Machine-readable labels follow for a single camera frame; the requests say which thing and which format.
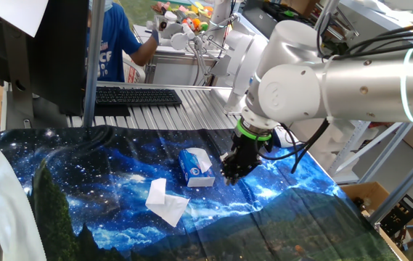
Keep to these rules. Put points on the orange plush toy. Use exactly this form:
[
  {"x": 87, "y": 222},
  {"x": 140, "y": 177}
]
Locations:
[{"x": 193, "y": 24}]

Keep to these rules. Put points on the white background robot link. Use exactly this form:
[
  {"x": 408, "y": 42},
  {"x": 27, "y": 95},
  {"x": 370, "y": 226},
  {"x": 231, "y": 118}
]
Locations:
[{"x": 244, "y": 54}]

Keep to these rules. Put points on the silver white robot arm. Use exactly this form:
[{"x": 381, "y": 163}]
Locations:
[{"x": 355, "y": 87}]

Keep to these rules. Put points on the dark grey storage case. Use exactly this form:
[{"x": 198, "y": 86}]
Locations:
[{"x": 260, "y": 18}]

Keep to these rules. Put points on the white cloth sheet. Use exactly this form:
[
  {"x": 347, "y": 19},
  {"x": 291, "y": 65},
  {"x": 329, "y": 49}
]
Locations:
[{"x": 10, "y": 217}]

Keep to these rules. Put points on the pink plush toy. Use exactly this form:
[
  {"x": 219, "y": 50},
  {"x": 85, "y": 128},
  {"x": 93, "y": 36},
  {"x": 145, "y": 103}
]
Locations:
[{"x": 160, "y": 7}]

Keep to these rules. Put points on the starry night sky tablecloth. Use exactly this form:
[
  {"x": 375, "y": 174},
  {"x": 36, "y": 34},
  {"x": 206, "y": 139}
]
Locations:
[{"x": 101, "y": 174}]

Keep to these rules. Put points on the grey metal shelf rack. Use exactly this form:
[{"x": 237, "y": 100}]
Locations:
[{"x": 402, "y": 188}]

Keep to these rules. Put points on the brown cardboard box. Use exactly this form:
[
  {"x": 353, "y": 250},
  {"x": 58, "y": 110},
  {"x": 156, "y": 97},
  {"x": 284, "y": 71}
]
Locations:
[{"x": 369, "y": 190}]

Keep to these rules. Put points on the loose white napkin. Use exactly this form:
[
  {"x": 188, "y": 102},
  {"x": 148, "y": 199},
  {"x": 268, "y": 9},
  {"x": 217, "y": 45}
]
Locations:
[{"x": 166, "y": 206}]

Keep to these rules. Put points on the person in blue shirt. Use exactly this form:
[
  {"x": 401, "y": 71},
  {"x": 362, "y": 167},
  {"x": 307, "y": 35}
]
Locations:
[{"x": 115, "y": 36}]

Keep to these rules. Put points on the white paper sheet on monitor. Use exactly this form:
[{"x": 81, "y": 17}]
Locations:
[{"x": 17, "y": 14}]

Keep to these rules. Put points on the grey aluminium pole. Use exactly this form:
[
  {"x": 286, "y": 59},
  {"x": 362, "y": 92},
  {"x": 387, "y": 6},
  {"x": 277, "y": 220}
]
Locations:
[{"x": 93, "y": 72}]

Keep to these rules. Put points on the blue gloved hand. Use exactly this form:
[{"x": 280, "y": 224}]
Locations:
[{"x": 155, "y": 37}]

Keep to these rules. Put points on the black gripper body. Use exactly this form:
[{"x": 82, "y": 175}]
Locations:
[{"x": 248, "y": 152}]

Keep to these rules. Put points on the black computer monitor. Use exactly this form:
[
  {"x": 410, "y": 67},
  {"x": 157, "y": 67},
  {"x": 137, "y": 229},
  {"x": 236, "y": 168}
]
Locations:
[{"x": 57, "y": 54}]

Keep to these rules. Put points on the white bag with red print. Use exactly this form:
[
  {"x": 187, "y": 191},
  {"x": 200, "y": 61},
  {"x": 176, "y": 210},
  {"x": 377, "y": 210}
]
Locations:
[{"x": 133, "y": 74}]

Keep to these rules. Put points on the black perforated metal bracket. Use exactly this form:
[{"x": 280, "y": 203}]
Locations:
[{"x": 402, "y": 215}]

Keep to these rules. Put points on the blue tissue pack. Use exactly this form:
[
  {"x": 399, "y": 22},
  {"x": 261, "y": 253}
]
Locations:
[{"x": 191, "y": 170}]

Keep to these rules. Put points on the person's bare forearm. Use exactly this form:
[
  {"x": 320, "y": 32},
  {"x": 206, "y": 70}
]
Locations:
[{"x": 142, "y": 54}]

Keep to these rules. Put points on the black desk pad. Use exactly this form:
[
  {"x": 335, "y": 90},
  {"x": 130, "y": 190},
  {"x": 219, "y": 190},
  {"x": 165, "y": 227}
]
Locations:
[{"x": 111, "y": 110}]

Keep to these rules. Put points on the white articulated haptic device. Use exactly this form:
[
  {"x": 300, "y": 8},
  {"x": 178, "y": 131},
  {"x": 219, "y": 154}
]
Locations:
[{"x": 180, "y": 40}]

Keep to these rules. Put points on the white napkin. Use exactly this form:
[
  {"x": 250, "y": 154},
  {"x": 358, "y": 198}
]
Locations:
[
  {"x": 202, "y": 157},
  {"x": 166, "y": 206}
]

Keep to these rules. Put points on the black keyboard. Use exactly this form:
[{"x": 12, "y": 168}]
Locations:
[{"x": 137, "y": 97}]

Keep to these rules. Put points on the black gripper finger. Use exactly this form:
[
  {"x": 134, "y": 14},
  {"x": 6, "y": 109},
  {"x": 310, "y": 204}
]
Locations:
[
  {"x": 244, "y": 172},
  {"x": 229, "y": 168}
]

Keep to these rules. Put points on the white foam blocks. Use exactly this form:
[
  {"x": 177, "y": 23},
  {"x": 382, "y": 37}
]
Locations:
[{"x": 331, "y": 148}]

